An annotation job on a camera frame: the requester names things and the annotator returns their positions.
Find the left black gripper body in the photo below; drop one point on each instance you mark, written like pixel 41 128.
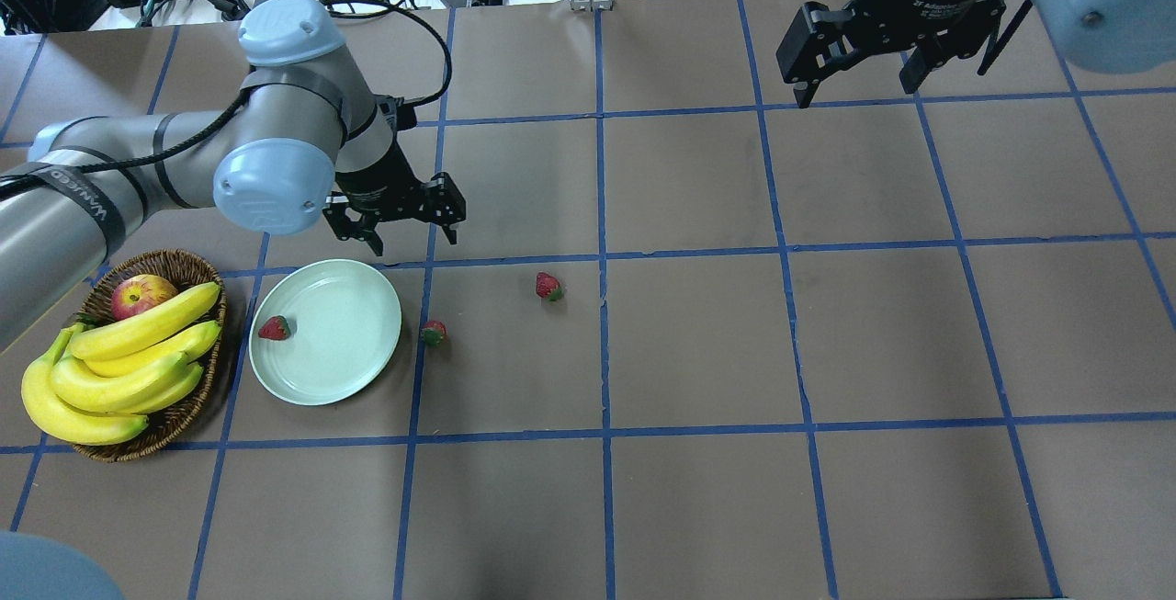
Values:
pixel 378 179

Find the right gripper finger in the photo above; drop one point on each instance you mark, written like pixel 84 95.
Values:
pixel 914 72
pixel 806 92

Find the red strawberry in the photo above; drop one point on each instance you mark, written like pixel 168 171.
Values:
pixel 548 287
pixel 275 328
pixel 433 333

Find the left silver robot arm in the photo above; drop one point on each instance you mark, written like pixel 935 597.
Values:
pixel 304 140

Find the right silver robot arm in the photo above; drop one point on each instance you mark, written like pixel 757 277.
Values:
pixel 1115 37

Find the pale green plate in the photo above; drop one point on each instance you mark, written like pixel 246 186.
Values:
pixel 346 321

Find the woven wicker basket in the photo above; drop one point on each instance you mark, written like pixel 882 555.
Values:
pixel 184 269

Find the red apple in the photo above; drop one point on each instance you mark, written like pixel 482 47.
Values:
pixel 140 293

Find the yellow banana bunch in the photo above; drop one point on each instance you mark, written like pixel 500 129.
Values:
pixel 100 387

